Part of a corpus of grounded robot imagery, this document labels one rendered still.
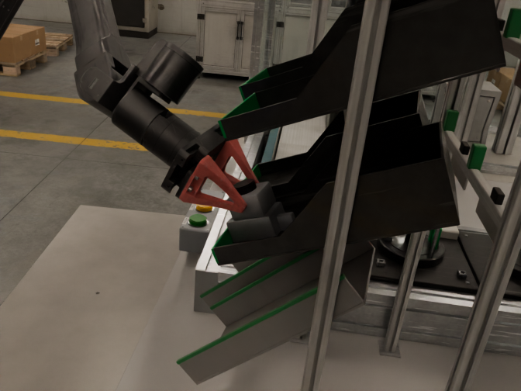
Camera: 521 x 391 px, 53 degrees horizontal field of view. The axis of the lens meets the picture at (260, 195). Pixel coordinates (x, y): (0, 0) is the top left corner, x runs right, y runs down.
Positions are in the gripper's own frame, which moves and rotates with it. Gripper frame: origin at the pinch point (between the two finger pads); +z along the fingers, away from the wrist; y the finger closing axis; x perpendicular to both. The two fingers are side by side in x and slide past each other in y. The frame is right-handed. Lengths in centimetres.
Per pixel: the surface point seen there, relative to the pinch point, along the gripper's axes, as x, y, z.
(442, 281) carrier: 16, 39, 37
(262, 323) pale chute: 9.0, -7.0, 10.9
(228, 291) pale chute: 21.4, 6.2, 4.9
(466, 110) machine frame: 11, 130, 32
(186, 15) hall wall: 303, 728, -329
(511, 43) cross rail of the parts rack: -29.9, 10.9, 13.8
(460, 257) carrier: 15, 50, 40
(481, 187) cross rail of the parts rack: -16.3, 6.6, 21.5
